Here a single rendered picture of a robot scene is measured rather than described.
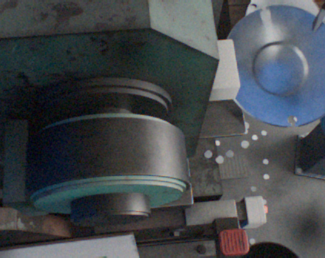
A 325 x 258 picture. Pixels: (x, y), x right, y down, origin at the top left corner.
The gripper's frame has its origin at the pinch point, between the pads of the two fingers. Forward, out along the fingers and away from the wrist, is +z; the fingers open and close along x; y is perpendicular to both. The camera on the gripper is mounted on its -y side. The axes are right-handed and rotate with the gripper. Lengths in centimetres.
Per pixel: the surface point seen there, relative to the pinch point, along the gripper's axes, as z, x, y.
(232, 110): 28.9, 7.6, -6.4
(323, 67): 7.1, 0.7, 6.6
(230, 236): 50, -11, 9
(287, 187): 73, 74, 25
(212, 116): 31.8, 4.7, -10.0
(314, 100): 14.7, 1.9, 8.9
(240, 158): 65, 59, 2
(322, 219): 76, 71, 43
